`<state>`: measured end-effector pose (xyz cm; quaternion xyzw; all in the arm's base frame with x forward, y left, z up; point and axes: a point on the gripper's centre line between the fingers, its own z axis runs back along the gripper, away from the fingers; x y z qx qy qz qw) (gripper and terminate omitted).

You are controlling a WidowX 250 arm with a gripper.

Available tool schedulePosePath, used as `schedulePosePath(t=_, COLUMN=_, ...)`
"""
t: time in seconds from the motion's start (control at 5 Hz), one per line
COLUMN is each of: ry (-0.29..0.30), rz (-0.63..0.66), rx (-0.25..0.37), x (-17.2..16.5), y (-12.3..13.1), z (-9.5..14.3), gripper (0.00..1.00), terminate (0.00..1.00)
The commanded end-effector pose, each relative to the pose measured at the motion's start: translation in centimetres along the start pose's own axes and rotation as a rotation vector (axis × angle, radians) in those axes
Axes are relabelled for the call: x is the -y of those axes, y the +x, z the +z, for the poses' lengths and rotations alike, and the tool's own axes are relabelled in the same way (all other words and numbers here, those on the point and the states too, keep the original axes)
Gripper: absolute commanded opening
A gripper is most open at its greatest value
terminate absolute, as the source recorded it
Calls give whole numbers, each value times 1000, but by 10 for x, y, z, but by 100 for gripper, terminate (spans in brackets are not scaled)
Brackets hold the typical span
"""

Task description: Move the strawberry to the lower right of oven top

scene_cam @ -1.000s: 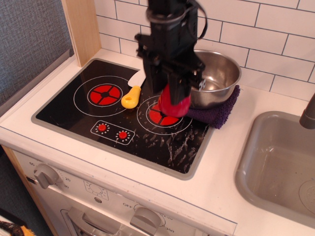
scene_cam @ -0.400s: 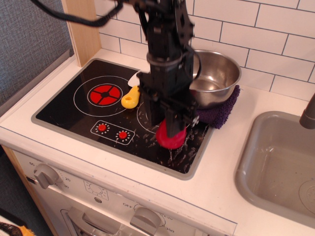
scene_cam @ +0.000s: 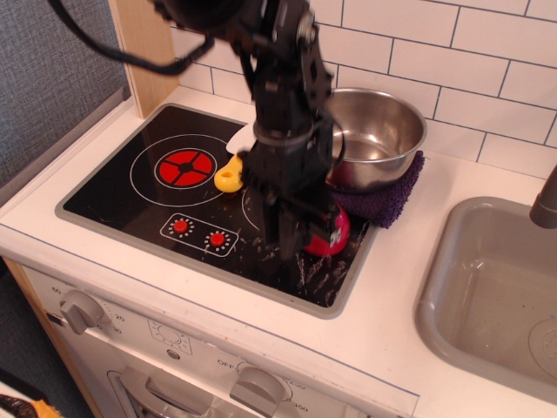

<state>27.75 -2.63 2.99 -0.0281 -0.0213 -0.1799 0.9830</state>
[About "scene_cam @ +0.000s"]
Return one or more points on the stainless steel bowl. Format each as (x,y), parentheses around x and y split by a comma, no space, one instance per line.
(375,138)

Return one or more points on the orange and black plush toy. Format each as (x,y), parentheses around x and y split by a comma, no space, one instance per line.
(20,408)

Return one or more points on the light wooden post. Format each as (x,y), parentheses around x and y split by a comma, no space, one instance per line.
(141,31)

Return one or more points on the white toy oven front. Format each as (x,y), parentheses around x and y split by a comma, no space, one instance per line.
(125,338)

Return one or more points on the grey oven door handle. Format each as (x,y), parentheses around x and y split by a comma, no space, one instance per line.
(172,397)

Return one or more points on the grey oven knob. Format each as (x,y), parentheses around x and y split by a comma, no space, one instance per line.
(258,390)
(80,311)

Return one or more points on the grey left oven knob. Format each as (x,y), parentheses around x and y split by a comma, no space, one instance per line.
(80,311)

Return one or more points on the grey right oven knob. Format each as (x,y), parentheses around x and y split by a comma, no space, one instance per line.
(258,390)

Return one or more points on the grey toy faucet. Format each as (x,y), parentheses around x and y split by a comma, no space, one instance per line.
(543,211)

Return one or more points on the purple folded cloth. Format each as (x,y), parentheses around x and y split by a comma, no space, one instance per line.
(384,206)

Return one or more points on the grey toy sink basin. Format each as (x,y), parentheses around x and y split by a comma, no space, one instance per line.
(488,305)

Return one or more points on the yellow handled toy knife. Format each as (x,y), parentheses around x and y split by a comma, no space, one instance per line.
(228,178)

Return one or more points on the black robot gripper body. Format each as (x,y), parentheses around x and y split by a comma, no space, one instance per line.
(295,168)

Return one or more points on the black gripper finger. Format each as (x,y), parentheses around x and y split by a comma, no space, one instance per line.
(294,232)
(272,230)

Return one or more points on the red toy strawberry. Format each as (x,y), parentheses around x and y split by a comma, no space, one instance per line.
(338,240)

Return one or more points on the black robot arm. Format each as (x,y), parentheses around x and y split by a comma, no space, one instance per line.
(277,43)

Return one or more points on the black toy stove top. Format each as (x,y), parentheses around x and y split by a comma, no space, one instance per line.
(156,192)

